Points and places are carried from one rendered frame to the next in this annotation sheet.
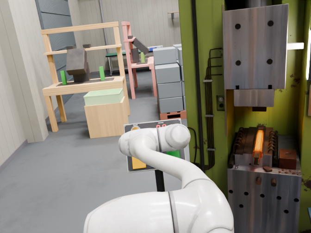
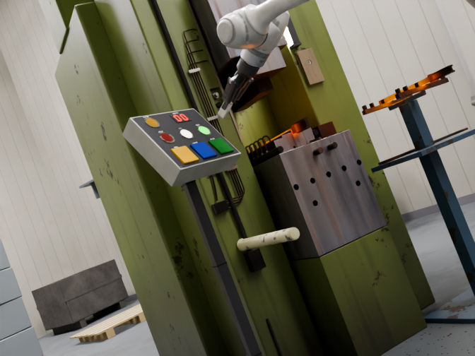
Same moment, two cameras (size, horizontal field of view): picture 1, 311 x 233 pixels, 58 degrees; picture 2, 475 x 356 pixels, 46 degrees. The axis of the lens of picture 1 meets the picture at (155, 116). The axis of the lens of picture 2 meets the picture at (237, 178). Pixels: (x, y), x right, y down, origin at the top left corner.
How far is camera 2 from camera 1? 178 cm
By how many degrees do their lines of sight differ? 54
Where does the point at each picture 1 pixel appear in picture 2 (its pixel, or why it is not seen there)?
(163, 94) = not seen: outside the picture
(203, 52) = (175, 38)
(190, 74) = (168, 69)
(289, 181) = (343, 141)
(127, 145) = (241, 18)
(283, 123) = not seen: hidden behind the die
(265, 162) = (307, 137)
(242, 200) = (313, 193)
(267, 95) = (276, 55)
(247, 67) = not seen: hidden behind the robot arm
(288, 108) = (267, 126)
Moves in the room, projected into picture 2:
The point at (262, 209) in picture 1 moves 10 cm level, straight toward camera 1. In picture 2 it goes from (336, 193) to (351, 189)
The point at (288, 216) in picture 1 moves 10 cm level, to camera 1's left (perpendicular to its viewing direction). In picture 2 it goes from (362, 188) to (352, 194)
